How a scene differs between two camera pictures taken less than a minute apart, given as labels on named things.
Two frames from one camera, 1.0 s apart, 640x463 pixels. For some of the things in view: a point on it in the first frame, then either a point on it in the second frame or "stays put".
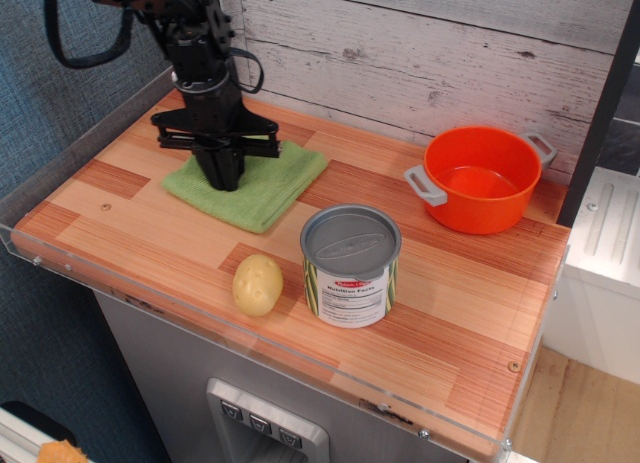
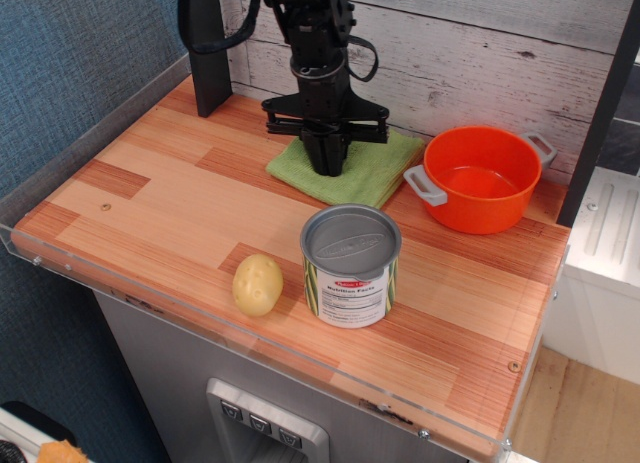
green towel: [268, 187] → [371, 174]
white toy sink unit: [594, 312] stays put
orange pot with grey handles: [490, 176] stays put
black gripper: [217, 118] → [325, 102]
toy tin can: [349, 254] stays put
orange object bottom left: [60, 451] stays put
